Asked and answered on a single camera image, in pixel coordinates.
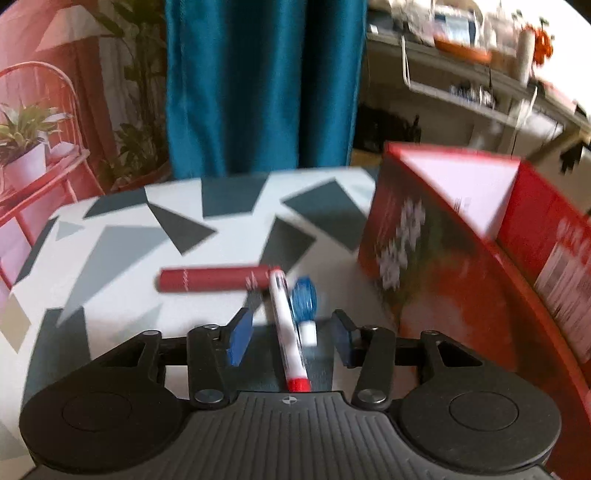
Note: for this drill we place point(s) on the red tube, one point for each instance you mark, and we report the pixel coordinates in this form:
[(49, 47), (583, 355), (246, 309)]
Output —
[(207, 279)]

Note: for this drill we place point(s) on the white roll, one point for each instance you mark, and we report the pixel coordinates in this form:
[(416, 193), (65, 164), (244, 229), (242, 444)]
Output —
[(524, 55)]

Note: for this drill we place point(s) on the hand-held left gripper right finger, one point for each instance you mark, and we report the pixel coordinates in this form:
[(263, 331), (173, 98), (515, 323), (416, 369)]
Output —
[(344, 339)]

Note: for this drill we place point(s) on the orange tray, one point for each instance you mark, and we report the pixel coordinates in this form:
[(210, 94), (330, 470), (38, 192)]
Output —
[(461, 50)]

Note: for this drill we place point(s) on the cluttered grey shelf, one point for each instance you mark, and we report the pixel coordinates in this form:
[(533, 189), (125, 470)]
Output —
[(443, 69)]

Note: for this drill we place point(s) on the wall poster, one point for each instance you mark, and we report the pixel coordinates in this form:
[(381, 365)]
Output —
[(69, 115)]

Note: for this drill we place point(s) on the teal curtain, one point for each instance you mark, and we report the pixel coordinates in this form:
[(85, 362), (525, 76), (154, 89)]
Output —
[(258, 83)]

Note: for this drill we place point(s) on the white marker with red cap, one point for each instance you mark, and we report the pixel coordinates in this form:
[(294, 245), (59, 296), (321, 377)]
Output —
[(288, 332)]

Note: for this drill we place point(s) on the orange flowers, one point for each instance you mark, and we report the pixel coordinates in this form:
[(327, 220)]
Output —
[(543, 44)]

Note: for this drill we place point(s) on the red cardboard box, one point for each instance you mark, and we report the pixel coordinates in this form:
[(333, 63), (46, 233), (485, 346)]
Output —
[(438, 286)]

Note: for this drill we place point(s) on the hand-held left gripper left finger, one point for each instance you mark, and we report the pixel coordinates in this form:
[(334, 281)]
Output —
[(240, 337)]

